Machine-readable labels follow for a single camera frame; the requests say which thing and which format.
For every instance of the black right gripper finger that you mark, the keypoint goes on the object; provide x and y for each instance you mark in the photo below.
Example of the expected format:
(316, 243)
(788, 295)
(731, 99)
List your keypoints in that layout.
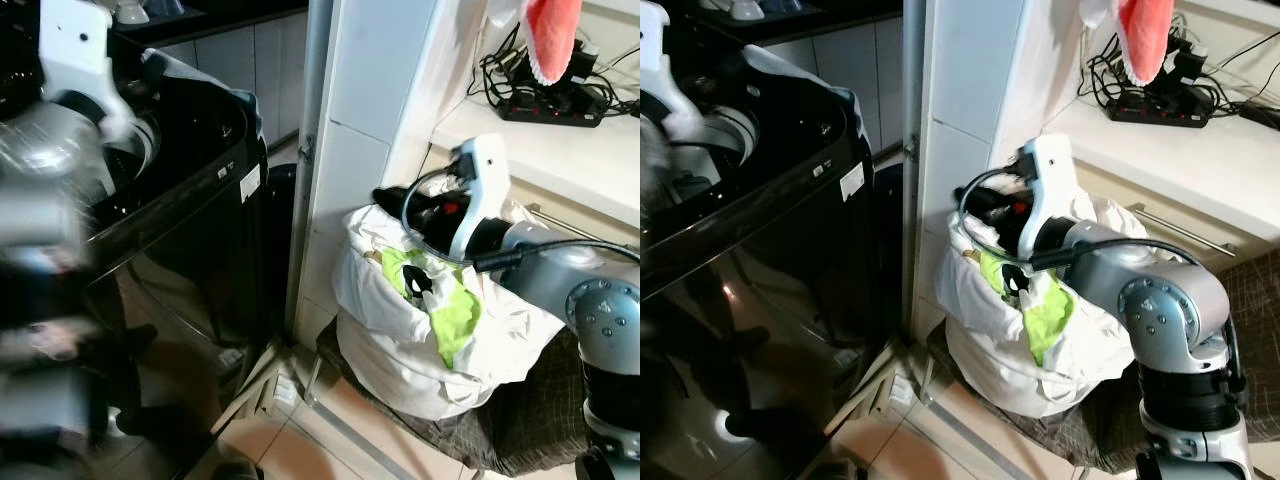
(390, 197)
(420, 275)
(980, 200)
(1020, 275)

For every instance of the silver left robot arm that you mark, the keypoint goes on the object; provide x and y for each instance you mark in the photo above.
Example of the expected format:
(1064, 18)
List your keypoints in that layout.
(35, 200)

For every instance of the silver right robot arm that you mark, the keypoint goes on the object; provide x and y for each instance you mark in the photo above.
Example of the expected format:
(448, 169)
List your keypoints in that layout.
(1170, 310)
(600, 300)

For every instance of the black top-load washing machine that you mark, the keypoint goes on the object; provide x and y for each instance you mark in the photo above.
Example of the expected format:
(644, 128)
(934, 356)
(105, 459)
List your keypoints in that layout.
(190, 230)
(790, 260)

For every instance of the lime green cloth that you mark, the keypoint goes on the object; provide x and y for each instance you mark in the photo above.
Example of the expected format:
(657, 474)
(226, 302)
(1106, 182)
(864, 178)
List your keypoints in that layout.
(455, 315)
(1048, 320)

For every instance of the white fabric laundry bag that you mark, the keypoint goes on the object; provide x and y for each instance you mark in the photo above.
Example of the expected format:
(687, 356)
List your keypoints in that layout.
(390, 340)
(985, 340)

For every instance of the white washer label sticker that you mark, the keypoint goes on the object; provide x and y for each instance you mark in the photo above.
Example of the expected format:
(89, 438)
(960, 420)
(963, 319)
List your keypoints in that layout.
(250, 183)
(852, 181)

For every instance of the black power strip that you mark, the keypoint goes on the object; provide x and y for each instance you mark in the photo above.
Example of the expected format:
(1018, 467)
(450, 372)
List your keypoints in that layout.
(550, 110)
(1160, 108)

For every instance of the white washer base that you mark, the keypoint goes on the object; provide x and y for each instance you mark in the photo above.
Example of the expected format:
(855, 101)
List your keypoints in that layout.
(265, 385)
(880, 395)

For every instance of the white hanging cloth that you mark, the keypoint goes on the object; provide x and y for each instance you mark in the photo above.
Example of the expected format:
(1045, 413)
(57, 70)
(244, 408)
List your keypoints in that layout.
(503, 12)
(1097, 12)

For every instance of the pink hanging towel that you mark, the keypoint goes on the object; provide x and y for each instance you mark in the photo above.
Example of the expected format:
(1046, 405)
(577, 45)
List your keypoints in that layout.
(1145, 35)
(553, 35)

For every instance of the black power adapter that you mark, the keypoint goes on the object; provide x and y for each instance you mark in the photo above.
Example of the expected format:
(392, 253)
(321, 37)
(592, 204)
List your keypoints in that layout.
(1185, 62)
(585, 60)

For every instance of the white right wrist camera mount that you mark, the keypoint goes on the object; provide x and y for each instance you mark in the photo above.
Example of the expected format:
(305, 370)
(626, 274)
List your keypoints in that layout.
(1050, 175)
(487, 175)

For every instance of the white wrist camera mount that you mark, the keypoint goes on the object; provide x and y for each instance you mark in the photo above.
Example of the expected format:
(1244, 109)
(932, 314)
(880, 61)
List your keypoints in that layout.
(655, 50)
(1050, 175)
(75, 45)
(487, 175)

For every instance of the grey vertical door frame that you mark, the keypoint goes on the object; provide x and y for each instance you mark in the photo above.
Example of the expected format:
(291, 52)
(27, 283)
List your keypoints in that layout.
(912, 130)
(305, 130)

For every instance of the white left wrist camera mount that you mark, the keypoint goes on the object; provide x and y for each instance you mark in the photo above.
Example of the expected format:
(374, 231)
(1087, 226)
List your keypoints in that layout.
(655, 50)
(75, 45)

